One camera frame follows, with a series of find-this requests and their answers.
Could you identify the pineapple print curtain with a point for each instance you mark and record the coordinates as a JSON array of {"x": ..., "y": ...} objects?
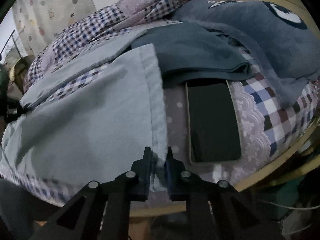
[{"x": 40, "y": 21}]

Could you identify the teal folded cloth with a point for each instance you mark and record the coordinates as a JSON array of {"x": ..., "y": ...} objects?
[{"x": 187, "y": 51}]

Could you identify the black tablet device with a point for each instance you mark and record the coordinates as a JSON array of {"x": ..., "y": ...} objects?
[{"x": 214, "y": 135}]

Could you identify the rolled checkered duvet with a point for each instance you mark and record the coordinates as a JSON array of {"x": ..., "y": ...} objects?
[{"x": 106, "y": 23}]

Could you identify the light blue grey garment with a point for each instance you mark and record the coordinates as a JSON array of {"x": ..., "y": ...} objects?
[{"x": 92, "y": 118}]

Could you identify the dark blue plush blanket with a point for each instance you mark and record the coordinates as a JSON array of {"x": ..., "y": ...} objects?
[{"x": 285, "y": 48}]

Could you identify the black clothes rack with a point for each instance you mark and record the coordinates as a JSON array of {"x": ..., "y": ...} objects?
[{"x": 13, "y": 47}]

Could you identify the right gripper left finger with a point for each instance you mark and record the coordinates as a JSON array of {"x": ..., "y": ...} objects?
[{"x": 101, "y": 210}]

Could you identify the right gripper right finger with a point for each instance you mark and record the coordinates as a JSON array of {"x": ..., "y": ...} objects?
[{"x": 214, "y": 210}]

